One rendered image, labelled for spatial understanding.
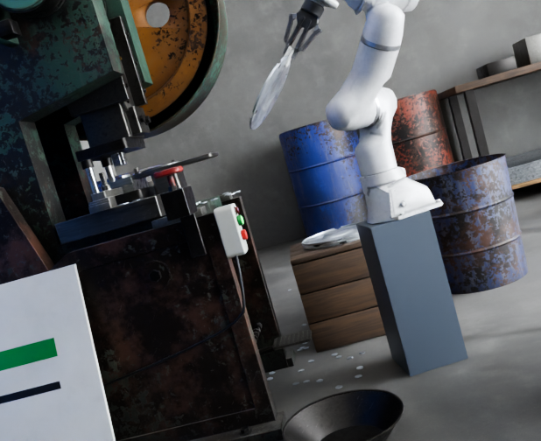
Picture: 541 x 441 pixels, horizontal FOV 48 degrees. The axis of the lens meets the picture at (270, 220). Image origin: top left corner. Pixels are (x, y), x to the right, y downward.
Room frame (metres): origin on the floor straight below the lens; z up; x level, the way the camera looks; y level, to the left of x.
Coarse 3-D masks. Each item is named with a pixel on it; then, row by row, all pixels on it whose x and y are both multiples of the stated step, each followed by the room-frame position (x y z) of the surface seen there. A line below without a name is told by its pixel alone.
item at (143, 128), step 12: (108, 108) 1.83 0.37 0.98; (120, 108) 1.82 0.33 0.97; (132, 108) 1.84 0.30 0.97; (84, 120) 1.83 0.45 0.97; (96, 120) 1.83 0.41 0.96; (108, 120) 1.83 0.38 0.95; (120, 120) 1.82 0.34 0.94; (132, 120) 1.84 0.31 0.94; (144, 120) 1.86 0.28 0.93; (96, 132) 1.83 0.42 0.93; (108, 132) 1.83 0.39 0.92; (120, 132) 1.82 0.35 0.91; (132, 132) 1.85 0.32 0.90; (144, 132) 1.88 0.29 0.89; (96, 144) 1.83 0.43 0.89
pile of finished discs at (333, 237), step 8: (352, 224) 2.44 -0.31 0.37; (328, 232) 2.44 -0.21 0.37; (336, 232) 2.34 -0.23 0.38; (344, 232) 2.28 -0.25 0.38; (352, 232) 2.27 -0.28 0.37; (304, 240) 2.38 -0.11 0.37; (312, 240) 2.36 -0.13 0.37; (320, 240) 2.29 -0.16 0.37; (328, 240) 2.24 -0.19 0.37; (336, 240) 2.19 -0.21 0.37; (344, 240) 2.18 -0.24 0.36; (352, 240) 2.18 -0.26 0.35; (304, 248) 2.32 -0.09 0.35; (312, 248) 2.24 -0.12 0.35; (320, 248) 2.21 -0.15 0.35
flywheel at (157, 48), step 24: (144, 0) 2.25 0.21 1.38; (168, 0) 2.24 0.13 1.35; (192, 0) 2.20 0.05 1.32; (144, 24) 2.25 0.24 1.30; (168, 24) 2.24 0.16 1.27; (192, 24) 2.20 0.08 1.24; (144, 48) 2.26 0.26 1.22; (168, 48) 2.25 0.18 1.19; (192, 48) 2.20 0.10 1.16; (168, 72) 2.25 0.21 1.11; (192, 72) 2.21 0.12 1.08; (168, 96) 2.22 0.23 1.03
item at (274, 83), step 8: (288, 56) 2.20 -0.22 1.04; (272, 72) 2.11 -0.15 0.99; (280, 72) 2.21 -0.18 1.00; (272, 80) 2.16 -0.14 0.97; (280, 80) 2.28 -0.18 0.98; (264, 88) 2.11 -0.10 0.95; (272, 88) 2.25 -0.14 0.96; (280, 88) 2.35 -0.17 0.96; (264, 96) 2.16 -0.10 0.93; (272, 96) 2.30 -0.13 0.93; (256, 104) 2.12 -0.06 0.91; (264, 104) 2.26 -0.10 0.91; (272, 104) 2.36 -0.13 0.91; (256, 112) 2.17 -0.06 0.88; (264, 112) 2.29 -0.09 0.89; (256, 120) 2.24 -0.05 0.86
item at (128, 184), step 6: (120, 180) 1.83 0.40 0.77; (126, 180) 1.83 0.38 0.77; (132, 180) 1.83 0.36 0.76; (138, 180) 1.89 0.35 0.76; (144, 180) 1.95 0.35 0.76; (114, 186) 1.83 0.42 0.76; (120, 186) 1.83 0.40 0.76; (126, 186) 1.83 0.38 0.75; (132, 186) 1.83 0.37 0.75; (138, 186) 1.87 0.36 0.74; (144, 186) 1.93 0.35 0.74
